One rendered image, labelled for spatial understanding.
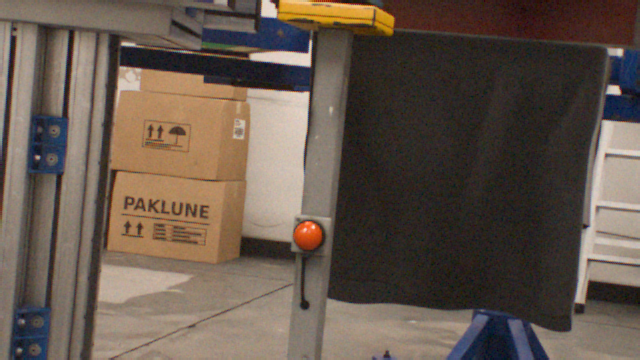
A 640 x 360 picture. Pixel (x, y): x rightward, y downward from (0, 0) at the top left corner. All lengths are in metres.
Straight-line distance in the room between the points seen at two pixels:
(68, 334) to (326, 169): 0.55
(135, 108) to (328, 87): 4.93
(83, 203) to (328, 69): 0.51
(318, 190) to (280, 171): 5.13
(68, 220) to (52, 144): 0.12
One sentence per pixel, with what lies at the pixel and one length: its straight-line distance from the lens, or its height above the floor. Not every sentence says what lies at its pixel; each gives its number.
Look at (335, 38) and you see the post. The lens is 1.65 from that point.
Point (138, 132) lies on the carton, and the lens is 6.54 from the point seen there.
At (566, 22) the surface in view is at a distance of 2.41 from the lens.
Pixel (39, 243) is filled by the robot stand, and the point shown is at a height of 0.57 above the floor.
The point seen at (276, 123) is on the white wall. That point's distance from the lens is 6.78.
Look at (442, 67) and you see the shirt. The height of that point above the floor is 0.90.
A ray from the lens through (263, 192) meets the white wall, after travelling 6.81.
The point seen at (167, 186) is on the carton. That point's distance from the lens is 6.47.
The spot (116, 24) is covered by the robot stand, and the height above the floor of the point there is 0.91.
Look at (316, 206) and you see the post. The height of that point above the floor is 0.69.
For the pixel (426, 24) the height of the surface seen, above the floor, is 1.01.
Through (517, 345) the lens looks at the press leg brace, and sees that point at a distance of 3.17.
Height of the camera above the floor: 0.81
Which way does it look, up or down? 3 degrees down
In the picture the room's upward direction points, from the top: 6 degrees clockwise
